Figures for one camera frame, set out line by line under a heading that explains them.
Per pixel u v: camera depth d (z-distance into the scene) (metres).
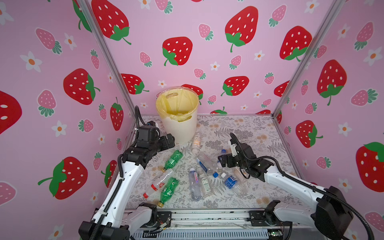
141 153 0.49
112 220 0.38
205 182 0.82
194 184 0.82
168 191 0.78
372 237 0.34
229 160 0.73
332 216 0.41
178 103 1.04
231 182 0.80
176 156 0.91
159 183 0.82
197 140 1.01
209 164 0.93
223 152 0.97
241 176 0.71
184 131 1.02
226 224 0.73
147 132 0.54
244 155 0.61
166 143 0.66
